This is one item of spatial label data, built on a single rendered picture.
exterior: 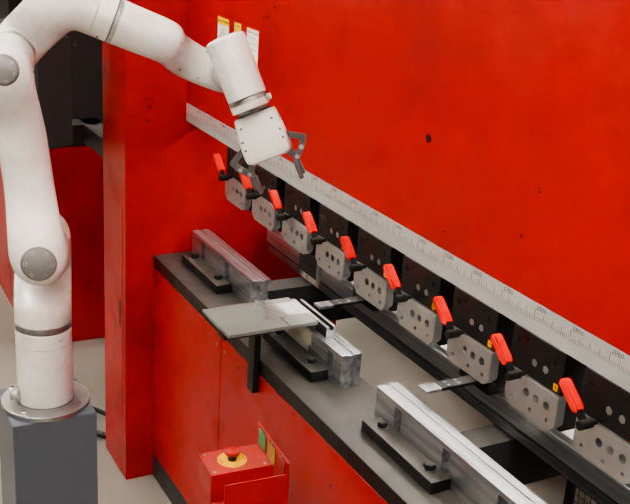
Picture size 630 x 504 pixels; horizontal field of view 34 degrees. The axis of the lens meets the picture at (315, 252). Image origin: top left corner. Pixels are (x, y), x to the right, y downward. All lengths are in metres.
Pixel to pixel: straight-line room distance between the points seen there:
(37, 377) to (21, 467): 0.20
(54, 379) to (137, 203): 1.31
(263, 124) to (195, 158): 1.42
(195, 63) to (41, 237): 0.48
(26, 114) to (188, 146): 1.47
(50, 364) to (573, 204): 1.13
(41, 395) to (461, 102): 1.08
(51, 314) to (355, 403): 0.84
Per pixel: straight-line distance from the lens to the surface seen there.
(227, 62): 2.09
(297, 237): 2.76
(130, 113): 3.39
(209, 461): 2.54
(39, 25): 2.08
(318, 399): 2.64
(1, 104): 2.05
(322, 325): 2.75
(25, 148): 2.10
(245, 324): 2.73
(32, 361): 2.26
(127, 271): 3.55
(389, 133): 2.32
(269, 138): 2.11
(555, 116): 1.87
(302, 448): 2.67
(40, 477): 2.35
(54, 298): 2.23
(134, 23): 2.06
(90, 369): 4.72
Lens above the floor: 2.12
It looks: 20 degrees down
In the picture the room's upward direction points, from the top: 4 degrees clockwise
